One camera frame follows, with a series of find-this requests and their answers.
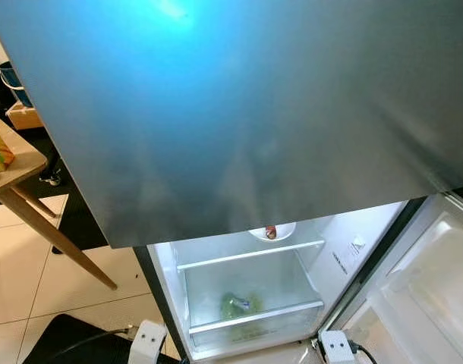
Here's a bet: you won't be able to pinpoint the wooden dining table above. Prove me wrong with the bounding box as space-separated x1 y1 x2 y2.
0 110 119 291

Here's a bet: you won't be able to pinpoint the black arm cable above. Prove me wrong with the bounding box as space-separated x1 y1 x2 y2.
59 325 138 363
351 340 381 364

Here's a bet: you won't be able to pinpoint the dark floor mat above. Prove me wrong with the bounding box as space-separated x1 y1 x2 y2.
22 314 183 364

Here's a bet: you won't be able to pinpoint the green vegetables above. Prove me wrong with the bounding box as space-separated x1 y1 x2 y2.
219 291 265 322

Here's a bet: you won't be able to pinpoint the tan cardboard box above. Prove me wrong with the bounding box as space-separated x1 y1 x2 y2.
5 102 45 132

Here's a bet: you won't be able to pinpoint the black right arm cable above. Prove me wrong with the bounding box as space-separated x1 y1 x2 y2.
351 340 381 364

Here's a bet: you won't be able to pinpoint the glass fridge shelf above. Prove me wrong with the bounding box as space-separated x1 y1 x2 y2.
175 239 326 273

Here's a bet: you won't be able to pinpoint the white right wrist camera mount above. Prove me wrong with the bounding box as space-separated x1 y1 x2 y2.
320 330 358 364

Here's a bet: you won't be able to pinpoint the clear crisper drawer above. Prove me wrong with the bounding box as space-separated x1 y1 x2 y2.
181 250 326 340

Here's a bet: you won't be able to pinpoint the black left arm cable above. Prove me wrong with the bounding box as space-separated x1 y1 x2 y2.
59 325 138 363

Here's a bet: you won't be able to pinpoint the steel fridge freezer door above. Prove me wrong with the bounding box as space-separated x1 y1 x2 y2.
0 0 463 250

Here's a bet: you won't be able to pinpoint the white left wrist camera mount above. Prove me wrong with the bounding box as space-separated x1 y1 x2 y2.
127 319 169 364

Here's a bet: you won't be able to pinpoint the steel fridge main door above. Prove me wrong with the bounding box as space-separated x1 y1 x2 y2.
334 193 463 364

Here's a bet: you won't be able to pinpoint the shallow white bowl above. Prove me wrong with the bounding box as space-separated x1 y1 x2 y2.
248 221 298 243

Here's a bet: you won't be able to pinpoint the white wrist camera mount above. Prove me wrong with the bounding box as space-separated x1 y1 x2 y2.
320 330 358 364
127 319 169 364

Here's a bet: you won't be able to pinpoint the stainless steel fridge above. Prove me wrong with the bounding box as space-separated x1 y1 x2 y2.
0 0 463 364

